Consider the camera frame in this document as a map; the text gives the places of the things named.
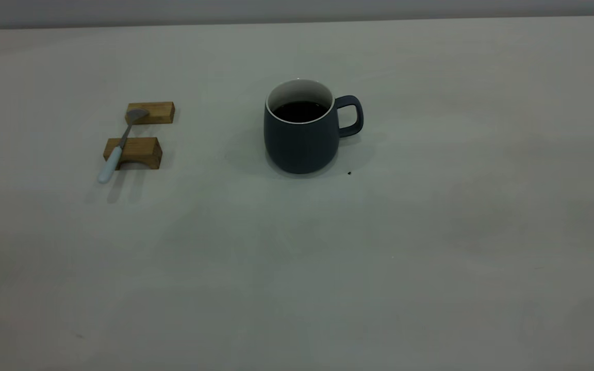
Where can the dark grey ceramic mug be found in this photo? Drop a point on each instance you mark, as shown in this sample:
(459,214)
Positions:
(302,149)

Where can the dark coffee liquid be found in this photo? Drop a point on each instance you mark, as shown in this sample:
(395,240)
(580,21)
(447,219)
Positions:
(299,111)

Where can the flat rectangular wooden block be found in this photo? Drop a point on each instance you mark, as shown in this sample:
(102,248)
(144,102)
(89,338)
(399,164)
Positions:
(160,113)

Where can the arched wooden block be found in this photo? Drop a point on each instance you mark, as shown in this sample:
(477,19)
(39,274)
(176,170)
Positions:
(142,149)

